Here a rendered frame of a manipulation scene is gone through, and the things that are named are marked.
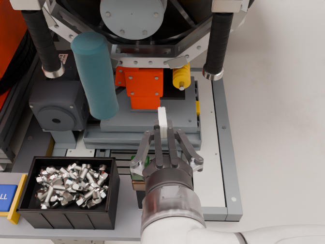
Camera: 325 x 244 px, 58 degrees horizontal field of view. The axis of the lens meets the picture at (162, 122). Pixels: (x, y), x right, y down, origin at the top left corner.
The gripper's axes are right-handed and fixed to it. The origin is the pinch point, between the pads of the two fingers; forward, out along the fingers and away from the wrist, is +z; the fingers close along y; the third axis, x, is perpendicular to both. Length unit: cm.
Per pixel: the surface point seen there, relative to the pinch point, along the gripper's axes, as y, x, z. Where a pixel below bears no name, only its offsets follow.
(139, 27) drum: 3.8, -15.5, 12.5
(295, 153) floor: -65, 59, 50
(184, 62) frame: -8.4, 1.4, 30.8
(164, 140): -3, 43, 45
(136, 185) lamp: 6.1, 12.4, -5.8
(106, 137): 22, 44, 50
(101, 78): 14.7, -0.2, 19.9
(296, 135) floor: -68, 56, 59
